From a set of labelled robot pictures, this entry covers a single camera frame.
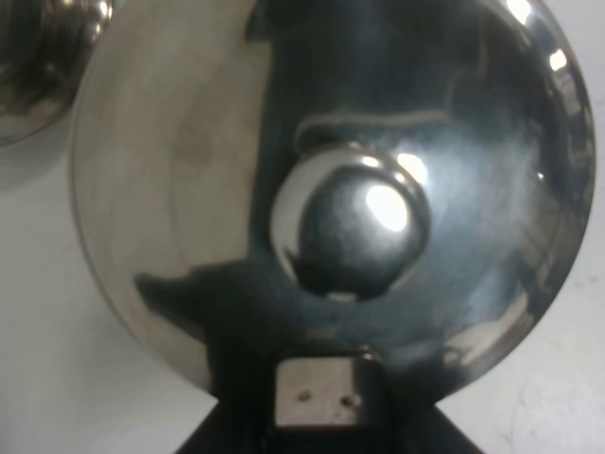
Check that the right stainless steel teacup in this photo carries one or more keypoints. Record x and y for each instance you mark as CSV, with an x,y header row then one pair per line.
x,y
45,48

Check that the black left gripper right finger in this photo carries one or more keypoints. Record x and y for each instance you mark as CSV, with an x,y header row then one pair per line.
x,y
423,429

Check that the stainless steel teapot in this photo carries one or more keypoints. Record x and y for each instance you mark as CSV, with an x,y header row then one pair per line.
x,y
275,194

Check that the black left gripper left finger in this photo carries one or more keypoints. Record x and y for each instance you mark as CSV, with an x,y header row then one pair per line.
x,y
232,429

